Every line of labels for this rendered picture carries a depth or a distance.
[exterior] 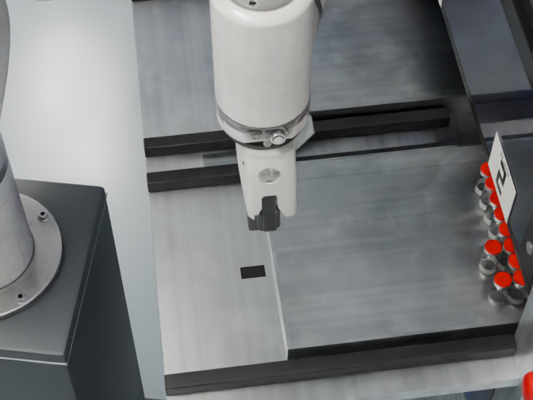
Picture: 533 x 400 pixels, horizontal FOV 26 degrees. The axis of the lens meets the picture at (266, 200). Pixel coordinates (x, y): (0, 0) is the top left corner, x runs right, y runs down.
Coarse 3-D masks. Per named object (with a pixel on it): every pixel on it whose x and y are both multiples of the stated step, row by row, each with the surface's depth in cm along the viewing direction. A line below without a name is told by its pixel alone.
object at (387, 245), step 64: (320, 192) 146; (384, 192) 146; (448, 192) 146; (320, 256) 140; (384, 256) 140; (448, 256) 140; (320, 320) 135; (384, 320) 135; (448, 320) 135; (512, 320) 131
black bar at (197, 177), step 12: (420, 144) 148; (432, 144) 148; (444, 144) 148; (312, 156) 147; (324, 156) 147; (336, 156) 147; (192, 168) 146; (204, 168) 146; (216, 168) 146; (228, 168) 146; (156, 180) 144; (168, 180) 144; (180, 180) 145; (192, 180) 145; (204, 180) 145; (216, 180) 145; (228, 180) 146; (240, 180) 146
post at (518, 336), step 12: (528, 300) 125; (528, 312) 125; (528, 324) 126; (516, 336) 131; (528, 336) 126; (516, 348) 131; (528, 348) 126; (516, 360) 132; (528, 360) 127; (504, 396) 138; (516, 396) 133
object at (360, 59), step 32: (352, 0) 165; (384, 0) 165; (416, 0) 165; (320, 32) 162; (352, 32) 162; (384, 32) 162; (416, 32) 162; (320, 64) 158; (352, 64) 158; (384, 64) 158; (416, 64) 158; (448, 64) 158; (320, 96) 155; (352, 96) 155; (384, 96) 155; (416, 96) 155; (448, 96) 150
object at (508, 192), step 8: (496, 136) 130; (496, 144) 130; (496, 152) 131; (496, 160) 131; (504, 160) 128; (496, 168) 131; (504, 168) 128; (496, 176) 132; (496, 184) 132; (504, 184) 128; (512, 184) 126; (504, 192) 129; (512, 192) 126; (504, 200) 129; (512, 200) 126; (504, 208) 129; (504, 216) 130
